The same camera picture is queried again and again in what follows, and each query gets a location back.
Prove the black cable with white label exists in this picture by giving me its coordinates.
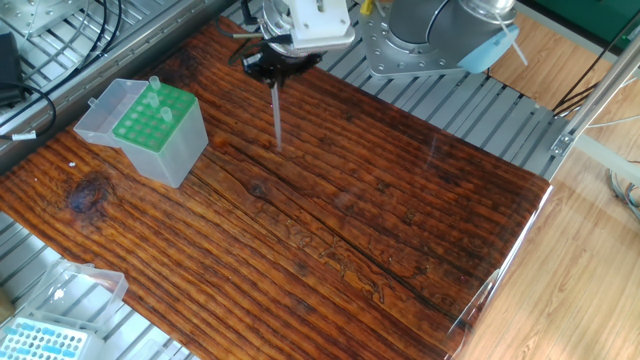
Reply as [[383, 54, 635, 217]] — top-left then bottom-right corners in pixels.
[[0, 82, 57, 142]]

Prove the thin black cable bundle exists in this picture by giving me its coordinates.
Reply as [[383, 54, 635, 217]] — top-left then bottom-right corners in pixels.
[[552, 9, 640, 116]]

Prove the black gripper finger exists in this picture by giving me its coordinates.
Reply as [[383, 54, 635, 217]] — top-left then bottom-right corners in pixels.
[[242, 55, 281, 90], [279, 58, 324, 81]]

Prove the black cable pair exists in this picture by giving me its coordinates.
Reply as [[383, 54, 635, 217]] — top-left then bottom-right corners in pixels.
[[74, 0, 124, 71]]

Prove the coloured wire bundle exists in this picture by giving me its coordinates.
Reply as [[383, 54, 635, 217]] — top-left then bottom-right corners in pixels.
[[605, 167, 640, 224]]

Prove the brown wooden board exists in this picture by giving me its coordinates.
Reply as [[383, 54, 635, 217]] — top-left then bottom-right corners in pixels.
[[0, 14, 552, 360]]

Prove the aluminium frame post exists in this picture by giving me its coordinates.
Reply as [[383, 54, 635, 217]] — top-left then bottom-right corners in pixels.
[[549, 29, 640, 157]]

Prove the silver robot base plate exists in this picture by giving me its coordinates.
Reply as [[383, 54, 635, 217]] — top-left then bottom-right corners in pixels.
[[357, 12, 476, 79]]

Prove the silver perforated metal plate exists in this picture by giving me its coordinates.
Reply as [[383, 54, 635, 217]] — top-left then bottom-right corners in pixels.
[[0, 0, 89, 39]]

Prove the black power adapter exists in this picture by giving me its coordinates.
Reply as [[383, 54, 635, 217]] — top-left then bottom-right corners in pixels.
[[0, 32, 25, 107]]

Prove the small pipette tip box, clear lid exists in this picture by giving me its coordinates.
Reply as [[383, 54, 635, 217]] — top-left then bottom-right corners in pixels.
[[0, 258, 130, 360]]

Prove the green-topped large tip holder box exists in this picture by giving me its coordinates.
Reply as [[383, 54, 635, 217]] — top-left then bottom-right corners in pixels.
[[73, 77, 210, 190]]

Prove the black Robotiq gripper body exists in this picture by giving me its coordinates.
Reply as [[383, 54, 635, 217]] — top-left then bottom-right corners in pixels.
[[259, 48, 322, 74]]

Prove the clear large pipette tip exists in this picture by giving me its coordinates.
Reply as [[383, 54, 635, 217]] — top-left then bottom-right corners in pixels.
[[269, 82, 284, 152]]

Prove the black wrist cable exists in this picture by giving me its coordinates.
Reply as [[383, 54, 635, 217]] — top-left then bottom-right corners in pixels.
[[214, 0, 294, 67]]

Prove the white cable tie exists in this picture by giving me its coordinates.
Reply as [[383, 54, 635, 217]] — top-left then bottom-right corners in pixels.
[[493, 14, 530, 67]]

